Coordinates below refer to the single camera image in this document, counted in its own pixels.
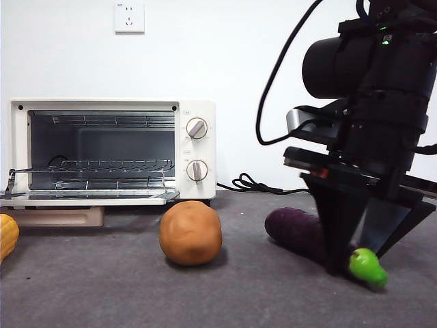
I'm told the purple eggplant with green stem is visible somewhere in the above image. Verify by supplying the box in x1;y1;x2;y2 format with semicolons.
264;206;389;291

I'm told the glass oven door with handle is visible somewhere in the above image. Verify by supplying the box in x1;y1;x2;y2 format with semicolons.
0;189;181;228

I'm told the beige oven knob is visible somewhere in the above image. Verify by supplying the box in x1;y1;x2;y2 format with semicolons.
186;159;209;182
186;117;209;140

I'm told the white Toshiba toaster oven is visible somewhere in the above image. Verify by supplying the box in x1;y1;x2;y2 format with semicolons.
9;98;217;208

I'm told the brown potato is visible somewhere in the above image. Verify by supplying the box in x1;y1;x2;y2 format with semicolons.
158;200;223;267

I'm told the yellow corn cob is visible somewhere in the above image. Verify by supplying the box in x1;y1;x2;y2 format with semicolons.
0;213;20;264

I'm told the black power cord with plug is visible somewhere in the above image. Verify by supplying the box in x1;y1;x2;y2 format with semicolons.
216;172;311;196

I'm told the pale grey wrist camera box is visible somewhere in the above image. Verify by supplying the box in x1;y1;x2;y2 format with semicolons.
285;106;346;141

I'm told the black camera cable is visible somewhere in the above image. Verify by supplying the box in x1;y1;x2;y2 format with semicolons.
255;0;324;146

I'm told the metal wire oven rack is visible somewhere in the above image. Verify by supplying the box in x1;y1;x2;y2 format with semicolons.
10;159;175;176

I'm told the white wall socket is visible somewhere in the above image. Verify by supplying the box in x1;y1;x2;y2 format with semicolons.
114;1;145;35

